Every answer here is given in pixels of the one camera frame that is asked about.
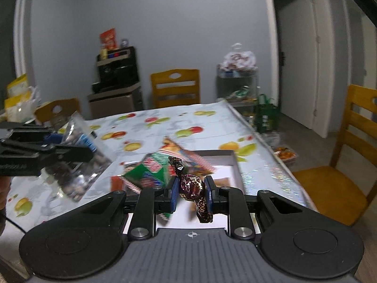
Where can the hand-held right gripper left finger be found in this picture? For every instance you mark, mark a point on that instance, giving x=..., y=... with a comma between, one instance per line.
x=174, y=196

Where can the fruit print tablecloth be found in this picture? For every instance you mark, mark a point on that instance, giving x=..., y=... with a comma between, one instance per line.
x=182, y=123

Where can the green chip bag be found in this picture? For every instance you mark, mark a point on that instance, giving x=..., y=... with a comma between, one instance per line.
x=147, y=168

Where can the white door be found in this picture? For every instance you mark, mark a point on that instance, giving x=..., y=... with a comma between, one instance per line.
x=297, y=64

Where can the dark foil candy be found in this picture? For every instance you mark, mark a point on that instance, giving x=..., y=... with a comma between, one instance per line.
x=191, y=187

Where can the clear nut bag blue label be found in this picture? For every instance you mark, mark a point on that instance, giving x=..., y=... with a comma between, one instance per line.
x=79, y=177

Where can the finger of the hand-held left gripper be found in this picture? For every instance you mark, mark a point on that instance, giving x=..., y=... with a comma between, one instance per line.
x=54, y=138
x=73, y=154

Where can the grey cardboard box tray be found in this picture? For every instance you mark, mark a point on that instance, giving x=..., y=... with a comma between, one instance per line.
x=232, y=156

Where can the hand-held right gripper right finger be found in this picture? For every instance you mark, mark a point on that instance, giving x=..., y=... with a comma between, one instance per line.
x=208, y=194

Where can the yellow carton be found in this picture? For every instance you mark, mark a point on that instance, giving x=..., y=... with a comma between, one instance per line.
x=17, y=106
x=17, y=84

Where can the yellow wooden chair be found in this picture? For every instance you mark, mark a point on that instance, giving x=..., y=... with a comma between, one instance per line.
x=59, y=110
x=330, y=182
x=175, y=88

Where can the black appliance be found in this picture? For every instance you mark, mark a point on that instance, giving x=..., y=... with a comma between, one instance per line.
x=117, y=67

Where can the red snack bag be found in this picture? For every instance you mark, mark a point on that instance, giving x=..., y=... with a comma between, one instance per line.
x=108, y=39

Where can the glass shelf cart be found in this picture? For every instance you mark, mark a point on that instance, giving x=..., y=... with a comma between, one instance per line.
x=235, y=82

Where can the orange snack pack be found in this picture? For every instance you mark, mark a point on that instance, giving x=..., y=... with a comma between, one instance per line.
x=285, y=154

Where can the white plastic bag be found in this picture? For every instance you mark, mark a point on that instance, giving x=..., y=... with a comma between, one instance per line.
x=240, y=59

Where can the orange wafer bar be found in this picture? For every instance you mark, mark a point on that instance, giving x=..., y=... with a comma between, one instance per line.
x=117, y=184

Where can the green shopping bag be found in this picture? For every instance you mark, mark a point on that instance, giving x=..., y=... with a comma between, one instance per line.
x=266, y=115

